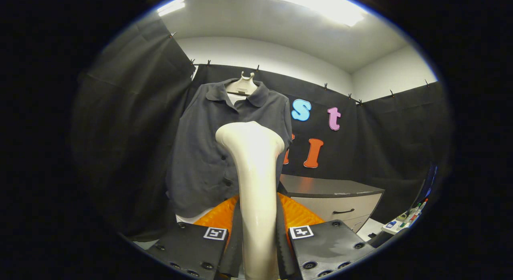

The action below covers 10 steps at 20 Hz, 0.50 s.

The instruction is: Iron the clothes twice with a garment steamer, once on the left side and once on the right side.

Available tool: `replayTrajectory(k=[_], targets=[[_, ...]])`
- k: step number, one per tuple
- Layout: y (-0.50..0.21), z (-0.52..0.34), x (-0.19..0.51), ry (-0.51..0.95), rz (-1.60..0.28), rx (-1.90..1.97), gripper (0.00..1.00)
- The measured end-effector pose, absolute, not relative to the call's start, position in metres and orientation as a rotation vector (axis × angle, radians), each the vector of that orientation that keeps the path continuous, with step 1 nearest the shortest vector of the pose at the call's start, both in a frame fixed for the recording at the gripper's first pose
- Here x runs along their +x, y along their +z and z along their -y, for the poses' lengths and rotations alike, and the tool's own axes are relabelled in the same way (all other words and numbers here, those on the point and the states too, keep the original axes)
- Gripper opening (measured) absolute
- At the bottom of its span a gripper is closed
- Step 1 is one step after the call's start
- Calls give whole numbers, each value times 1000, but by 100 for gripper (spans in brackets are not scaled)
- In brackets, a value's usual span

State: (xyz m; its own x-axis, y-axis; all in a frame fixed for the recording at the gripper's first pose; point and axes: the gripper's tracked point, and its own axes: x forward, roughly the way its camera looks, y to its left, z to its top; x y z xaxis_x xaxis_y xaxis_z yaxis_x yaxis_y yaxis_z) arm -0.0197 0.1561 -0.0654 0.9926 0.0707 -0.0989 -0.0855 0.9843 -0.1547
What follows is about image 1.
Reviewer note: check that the dark computer monitor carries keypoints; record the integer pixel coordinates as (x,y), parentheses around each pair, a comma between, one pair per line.
(431,179)

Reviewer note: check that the beige steamer stand hanger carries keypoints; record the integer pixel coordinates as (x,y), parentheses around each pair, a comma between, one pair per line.
(241,87)

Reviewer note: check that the large ceiling light panel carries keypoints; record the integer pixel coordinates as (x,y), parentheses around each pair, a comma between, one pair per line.
(316,5)

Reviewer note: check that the small ceiling light panel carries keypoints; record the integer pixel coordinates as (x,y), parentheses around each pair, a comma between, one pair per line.
(171,6)

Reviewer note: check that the grey drawer cabinet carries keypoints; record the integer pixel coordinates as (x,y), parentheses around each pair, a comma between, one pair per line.
(328,187)

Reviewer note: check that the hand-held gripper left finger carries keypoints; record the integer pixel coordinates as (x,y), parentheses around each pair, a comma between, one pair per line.
(235,252)

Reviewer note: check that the dark grey button shirt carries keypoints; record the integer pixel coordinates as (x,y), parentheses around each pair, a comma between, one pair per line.
(200,151)

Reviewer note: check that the black backdrop cloth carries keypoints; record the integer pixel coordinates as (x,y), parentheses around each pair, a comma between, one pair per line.
(380,143)

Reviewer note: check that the cluster of small desk items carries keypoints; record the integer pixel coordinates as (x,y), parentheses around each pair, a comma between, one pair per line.
(404,220)

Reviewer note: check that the white garment steamer head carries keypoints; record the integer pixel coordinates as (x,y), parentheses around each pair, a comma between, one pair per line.
(256,191)

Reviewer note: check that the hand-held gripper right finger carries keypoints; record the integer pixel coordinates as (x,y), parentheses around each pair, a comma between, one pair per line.
(282,252)

